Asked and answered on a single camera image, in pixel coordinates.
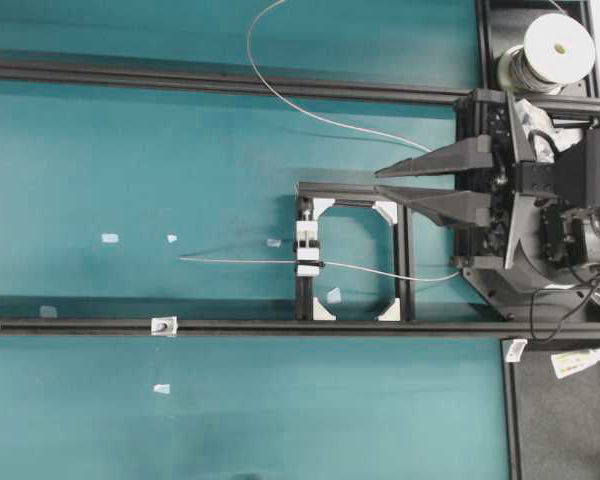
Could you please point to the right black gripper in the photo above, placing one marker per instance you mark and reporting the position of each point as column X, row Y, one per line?
column 487, row 163

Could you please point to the silver metal corner fitting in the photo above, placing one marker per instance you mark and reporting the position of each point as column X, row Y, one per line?
column 164, row 326

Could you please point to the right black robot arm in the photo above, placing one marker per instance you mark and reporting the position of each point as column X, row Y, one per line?
column 556, row 272

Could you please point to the clear bag of screws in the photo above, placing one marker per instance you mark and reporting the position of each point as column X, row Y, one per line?
column 545, row 138

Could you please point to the small white label packet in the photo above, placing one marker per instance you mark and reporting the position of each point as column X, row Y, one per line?
column 514, row 349

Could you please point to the white glue tube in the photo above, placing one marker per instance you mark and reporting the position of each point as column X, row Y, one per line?
column 568, row 363

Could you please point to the black foam mat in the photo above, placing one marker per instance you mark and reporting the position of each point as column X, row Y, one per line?
column 559, row 420

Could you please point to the tape piece far left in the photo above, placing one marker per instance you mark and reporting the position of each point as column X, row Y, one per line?
column 109, row 238

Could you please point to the tape piece lower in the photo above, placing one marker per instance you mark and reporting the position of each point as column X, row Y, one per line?
column 162, row 389

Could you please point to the lower black aluminium rail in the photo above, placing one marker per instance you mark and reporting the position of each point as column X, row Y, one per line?
column 141, row 327

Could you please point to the black aluminium rail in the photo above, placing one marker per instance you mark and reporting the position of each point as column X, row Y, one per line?
column 131, row 72
column 141, row 327

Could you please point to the black square extrusion frame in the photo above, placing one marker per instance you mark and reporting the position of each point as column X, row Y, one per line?
column 319, row 197

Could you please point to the white wire spool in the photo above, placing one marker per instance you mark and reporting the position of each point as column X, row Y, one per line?
column 556, row 51

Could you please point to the white wire clamp block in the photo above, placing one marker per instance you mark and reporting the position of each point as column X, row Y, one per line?
column 307, row 245

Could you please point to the tape piece inside frame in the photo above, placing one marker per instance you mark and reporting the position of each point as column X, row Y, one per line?
column 334, row 296

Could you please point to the tape piece by rail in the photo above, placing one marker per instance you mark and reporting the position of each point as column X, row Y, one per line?
column 48, row 312

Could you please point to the upper black aluminium rail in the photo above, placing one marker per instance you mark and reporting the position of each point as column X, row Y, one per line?
column 131, row 72

